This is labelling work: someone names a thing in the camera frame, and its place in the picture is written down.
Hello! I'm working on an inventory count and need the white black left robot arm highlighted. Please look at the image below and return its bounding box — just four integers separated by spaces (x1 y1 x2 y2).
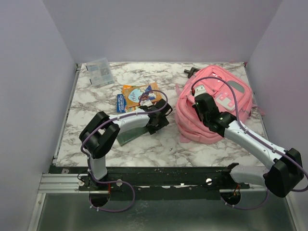
79 99 173 190

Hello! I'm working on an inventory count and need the clear plastic organizer box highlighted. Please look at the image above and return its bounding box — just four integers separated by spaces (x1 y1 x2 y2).
86 58 115 86

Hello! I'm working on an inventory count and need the orange children's book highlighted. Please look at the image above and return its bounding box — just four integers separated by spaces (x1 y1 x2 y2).
122 82 162 108

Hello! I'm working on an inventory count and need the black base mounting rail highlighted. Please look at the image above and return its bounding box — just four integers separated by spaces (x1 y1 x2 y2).
50 167 249 204

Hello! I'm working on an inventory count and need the dark green notebook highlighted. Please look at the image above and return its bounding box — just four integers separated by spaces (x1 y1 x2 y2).
116 128 148 146

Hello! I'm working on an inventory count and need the black metal clamp tool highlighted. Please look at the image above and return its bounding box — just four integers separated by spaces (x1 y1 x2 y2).
184 67 200 78

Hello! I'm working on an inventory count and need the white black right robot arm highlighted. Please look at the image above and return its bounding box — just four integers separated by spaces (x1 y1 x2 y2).
193 93 304 198

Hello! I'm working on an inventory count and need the pink student backpack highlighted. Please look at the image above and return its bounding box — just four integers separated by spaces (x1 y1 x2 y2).
175 65 257 144

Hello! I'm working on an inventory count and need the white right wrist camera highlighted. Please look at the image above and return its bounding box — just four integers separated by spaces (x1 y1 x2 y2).
192 85 207 97

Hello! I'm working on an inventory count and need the blue thick book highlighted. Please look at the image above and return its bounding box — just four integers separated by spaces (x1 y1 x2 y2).
116 94 140 113

